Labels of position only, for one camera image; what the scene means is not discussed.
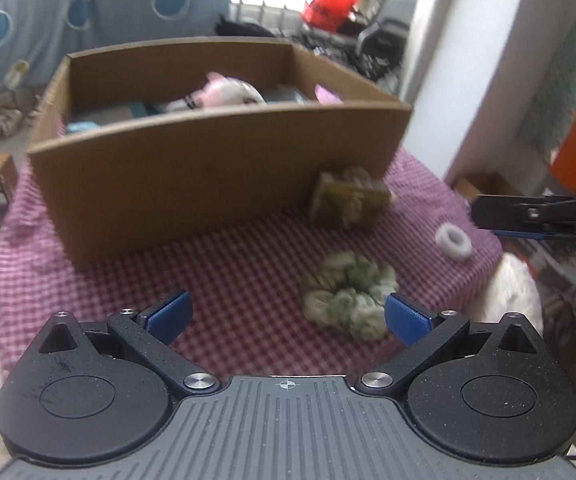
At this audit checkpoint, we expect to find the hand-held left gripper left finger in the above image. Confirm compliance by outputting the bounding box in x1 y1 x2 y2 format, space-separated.
38 290 217 393

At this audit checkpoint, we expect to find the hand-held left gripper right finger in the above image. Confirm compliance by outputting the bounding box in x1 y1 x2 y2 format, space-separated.
357 294 543 396

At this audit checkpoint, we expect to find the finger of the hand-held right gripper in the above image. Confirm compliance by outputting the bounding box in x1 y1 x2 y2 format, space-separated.
472 187 576 235
492 229 576 241

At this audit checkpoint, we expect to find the white tape ring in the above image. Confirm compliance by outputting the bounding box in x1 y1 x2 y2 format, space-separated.
435 224 474 261

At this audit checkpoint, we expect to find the green floral scrunchie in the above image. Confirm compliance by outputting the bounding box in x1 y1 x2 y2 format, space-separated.
302 252 401 341

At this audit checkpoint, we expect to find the brown cardboard box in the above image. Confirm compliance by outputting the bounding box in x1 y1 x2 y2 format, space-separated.
27 36 413 271

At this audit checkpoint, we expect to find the gold tissue packet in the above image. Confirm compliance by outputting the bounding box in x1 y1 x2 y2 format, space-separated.
312 170 393 231

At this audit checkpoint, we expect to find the pink plush toy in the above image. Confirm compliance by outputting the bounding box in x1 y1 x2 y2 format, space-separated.
165 72 269 113

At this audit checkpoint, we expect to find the open cardboard carton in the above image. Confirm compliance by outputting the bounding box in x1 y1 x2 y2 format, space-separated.
455 172 523 206

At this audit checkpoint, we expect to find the person's right leg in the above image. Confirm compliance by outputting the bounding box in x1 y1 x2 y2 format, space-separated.
478 252 543 346

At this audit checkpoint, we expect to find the pink checked tablecloth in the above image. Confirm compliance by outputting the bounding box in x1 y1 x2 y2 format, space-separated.
0 147 506 376

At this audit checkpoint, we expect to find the black wheelchair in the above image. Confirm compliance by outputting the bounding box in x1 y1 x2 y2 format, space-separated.
353 0 423 81

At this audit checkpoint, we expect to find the red plastic bag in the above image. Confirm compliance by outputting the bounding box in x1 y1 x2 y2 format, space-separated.
302 0 363 33

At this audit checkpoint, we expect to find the black padded mobility chair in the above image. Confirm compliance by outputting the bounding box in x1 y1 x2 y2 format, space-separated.
215 15 281 41

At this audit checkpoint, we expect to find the blue patterned hanging sheet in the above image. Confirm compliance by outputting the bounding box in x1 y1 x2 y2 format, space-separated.
0 0 233 101

